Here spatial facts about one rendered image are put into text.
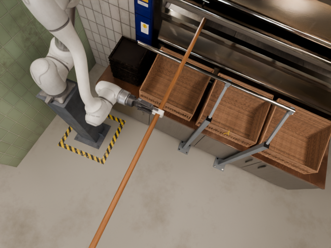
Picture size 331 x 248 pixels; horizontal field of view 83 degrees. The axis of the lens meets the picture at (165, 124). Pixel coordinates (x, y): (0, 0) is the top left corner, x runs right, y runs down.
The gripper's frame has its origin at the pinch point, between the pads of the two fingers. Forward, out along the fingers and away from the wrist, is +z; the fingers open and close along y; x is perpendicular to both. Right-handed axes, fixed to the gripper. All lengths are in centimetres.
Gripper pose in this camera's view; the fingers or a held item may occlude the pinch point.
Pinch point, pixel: (158, 112)
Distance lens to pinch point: 116.1
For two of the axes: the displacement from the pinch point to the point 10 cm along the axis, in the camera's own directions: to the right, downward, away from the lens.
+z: 9.1, 4.1, -0.4
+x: -3.9, 8.4, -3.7
